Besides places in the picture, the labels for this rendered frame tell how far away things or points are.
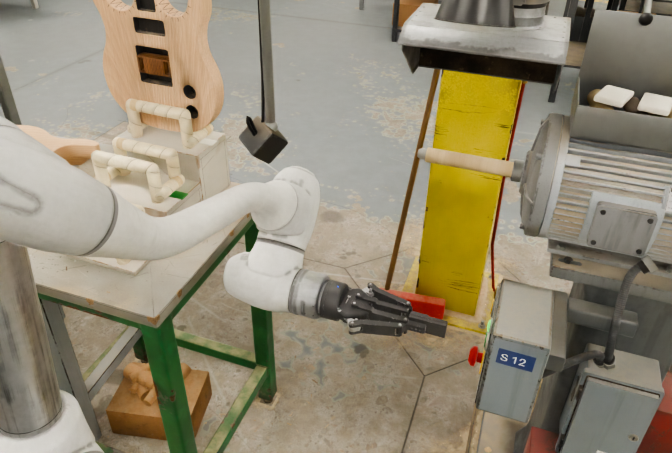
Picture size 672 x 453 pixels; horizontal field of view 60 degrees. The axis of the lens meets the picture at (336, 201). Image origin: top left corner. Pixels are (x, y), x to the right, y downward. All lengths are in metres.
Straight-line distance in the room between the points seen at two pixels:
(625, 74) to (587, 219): 0.29
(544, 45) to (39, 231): 0.86
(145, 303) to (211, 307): 1.35
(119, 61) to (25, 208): 1.01
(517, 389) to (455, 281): 1.48
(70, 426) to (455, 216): 1.66
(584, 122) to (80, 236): 0.84
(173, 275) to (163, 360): 0.20
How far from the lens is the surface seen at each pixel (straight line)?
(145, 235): 0.84
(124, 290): 1.45
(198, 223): 0.93
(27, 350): 1.03
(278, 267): 1.13
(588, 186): 1.15
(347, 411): 2.31
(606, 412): 1.38
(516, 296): 1.13
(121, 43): 1.66
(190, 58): 1.54
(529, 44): 1.13
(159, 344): 1.43
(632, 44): 1.23
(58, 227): 0.74
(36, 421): 1.13
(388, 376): 2.42
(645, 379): 1.35
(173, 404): 1.59
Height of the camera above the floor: 1.84
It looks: 33 degrees down
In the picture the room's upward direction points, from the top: 1 degrees clockwise
